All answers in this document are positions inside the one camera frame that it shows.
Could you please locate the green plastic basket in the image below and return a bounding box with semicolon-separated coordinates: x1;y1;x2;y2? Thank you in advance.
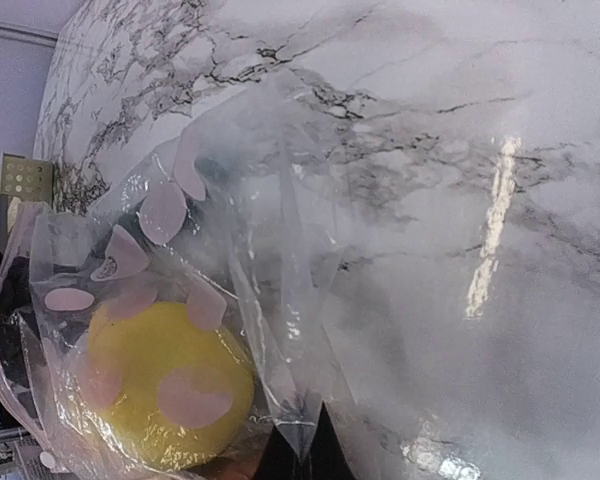
0;153;54;250

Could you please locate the front aluminium rail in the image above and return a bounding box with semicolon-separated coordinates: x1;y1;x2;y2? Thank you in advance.
0;374;41;480

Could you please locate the clear zip top bag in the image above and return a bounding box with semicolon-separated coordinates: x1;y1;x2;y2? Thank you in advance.
0;86;377;479

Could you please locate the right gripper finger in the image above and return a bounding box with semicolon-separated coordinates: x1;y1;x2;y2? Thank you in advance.
254;404;356;480

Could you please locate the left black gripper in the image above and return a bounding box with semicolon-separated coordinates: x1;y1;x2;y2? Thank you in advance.
0;245;35;430

